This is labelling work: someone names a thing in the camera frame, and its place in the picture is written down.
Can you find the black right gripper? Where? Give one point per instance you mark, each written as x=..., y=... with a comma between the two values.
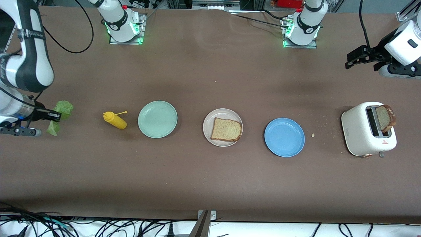
x=38, y=113

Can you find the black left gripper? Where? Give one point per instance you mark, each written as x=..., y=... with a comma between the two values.
x=376, y=54

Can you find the green lettuce leaf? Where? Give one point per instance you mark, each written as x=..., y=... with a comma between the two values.
x=65, y=108

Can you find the yellow squeeze bottle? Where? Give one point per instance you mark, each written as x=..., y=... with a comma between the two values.
x=115, y=121

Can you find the light bread slice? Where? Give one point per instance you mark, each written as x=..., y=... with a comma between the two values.
x=226, y=130

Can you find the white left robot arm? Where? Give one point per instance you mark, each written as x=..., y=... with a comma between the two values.
x=307, y=29

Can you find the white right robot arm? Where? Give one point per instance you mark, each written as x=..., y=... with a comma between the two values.
x=33, y=65

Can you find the mint green plate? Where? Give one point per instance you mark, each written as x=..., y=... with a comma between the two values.
x=157, y=119

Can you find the blue plate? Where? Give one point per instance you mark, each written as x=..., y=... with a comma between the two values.
x=284, y=137

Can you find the beige plate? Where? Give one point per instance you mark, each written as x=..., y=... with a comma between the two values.
x=207, y=126

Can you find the aluminium profile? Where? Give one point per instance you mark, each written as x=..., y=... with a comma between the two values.
x=403, y=16

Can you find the dark crust bread slice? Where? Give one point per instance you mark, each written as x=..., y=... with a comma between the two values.
x=383, y=118

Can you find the white toaster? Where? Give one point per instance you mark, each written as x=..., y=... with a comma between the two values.
x=357, y=131

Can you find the red box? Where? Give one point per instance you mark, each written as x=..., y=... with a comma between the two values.
x=291, y=3

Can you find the black power plug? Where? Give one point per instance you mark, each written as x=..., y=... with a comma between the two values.
x=170, y=229

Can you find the grey metal bar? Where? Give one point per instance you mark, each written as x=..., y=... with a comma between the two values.
x=200, y=227

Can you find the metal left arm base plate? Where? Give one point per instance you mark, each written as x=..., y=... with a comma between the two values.
x=310, y=47

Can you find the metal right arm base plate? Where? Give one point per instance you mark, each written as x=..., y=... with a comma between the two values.
x=126, y=43

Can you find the aluminium frame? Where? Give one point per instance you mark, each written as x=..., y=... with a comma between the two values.
x=215, y=4

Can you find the metal table edge bracket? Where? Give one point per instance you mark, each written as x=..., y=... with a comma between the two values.
x=212, y=215

